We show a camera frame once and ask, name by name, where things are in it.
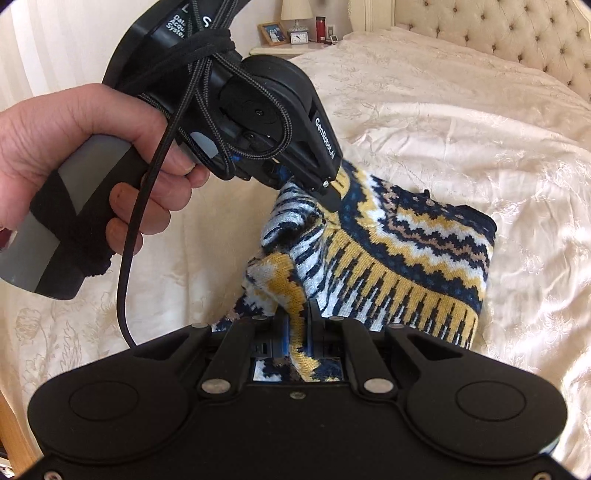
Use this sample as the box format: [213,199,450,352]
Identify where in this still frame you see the navy yellow patterned knit sweater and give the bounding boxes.
[214,163,497,382]

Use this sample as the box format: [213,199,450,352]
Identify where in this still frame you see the cream left bedside table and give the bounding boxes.
[249,42,329,59]

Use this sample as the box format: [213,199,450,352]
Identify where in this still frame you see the cream floral bed duvet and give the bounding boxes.
[0,25,591,478]

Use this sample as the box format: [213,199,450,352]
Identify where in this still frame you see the small white alarm clock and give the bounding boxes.
[290,30,310,45]

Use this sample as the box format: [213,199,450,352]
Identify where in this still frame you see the white table lamp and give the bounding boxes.
[280,0,314,30]

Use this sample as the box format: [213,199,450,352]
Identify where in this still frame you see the red bottle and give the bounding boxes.
[315,16,327,43]

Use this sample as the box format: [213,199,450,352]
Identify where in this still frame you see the cream tufted headboard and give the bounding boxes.
[348,0,590,101]

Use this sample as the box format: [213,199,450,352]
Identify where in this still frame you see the black braided cable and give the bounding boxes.
[115,0,295,349]

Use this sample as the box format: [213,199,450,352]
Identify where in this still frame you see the wooden photo frame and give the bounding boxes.
[259,22,290,46]

